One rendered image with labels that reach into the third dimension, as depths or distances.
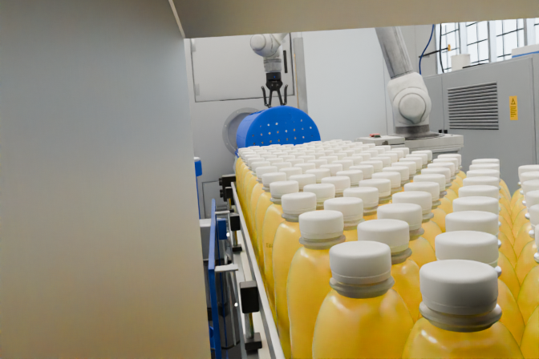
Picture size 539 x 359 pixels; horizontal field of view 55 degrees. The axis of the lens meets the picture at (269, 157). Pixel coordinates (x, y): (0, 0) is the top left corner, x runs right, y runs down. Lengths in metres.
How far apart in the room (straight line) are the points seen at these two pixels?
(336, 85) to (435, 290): 7.11
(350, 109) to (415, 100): 5.23
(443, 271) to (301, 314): 0.19
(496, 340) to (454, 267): 0.04
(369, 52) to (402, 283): 7.19
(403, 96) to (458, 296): 1.94
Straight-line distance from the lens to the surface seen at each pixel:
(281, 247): 0.57
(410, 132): 2.44
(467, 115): 3.90
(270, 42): 2.35
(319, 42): 7.37
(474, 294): 0.28
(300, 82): 3.38
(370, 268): 0.33
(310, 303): 0.45
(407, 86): 2.24
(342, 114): 7.37
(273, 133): 1.91
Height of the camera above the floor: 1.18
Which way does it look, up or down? 4 degrees down
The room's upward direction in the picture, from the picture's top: 4 degrees counter-clockwise
